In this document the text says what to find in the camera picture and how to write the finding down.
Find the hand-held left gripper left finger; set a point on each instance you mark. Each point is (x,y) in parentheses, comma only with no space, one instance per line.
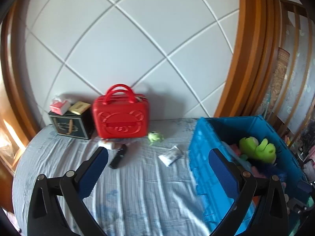
(93,174)

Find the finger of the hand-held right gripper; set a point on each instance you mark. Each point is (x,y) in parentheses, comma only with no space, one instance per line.
(305,187)
(301,205)

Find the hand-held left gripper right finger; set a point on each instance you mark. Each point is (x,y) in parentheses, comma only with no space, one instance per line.
(221,174)

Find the pink plush pig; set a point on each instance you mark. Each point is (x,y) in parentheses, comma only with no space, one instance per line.
(235,150)

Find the blue plastic crate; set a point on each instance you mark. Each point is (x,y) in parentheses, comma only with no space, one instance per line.
(199,152)

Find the blue feather duster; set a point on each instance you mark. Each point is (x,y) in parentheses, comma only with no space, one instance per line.
(273,170)

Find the green plush toy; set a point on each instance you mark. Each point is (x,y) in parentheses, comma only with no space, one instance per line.
(258,150)

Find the small black device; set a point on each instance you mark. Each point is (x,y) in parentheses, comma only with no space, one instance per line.
(118,157)

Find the small white box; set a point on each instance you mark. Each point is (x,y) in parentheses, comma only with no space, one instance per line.
(108,144)

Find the white foil sachet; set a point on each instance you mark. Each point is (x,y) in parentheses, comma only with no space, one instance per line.
(169,156)

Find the striped light blue bed sheet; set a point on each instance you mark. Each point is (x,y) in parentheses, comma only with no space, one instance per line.
(147,189)

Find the black gift box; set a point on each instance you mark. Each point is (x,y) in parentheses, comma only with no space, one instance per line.
(64,125)

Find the red hard carry case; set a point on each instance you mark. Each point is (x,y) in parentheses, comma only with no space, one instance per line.
(118,118)

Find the small gold box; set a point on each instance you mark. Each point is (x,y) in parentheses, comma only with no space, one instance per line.
(78,107)

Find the small green monster toy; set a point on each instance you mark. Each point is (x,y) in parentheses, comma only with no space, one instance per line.
(154,136)

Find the red tissue pack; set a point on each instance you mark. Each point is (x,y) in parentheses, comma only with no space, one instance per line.
(59,107)

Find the translucent white lamp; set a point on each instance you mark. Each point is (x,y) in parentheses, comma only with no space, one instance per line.
(7,142)

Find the white padded headboard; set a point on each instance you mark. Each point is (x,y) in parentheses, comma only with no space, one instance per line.
(123,29)

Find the wooden headboard frame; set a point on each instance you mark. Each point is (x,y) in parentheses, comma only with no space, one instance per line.
(251,41)

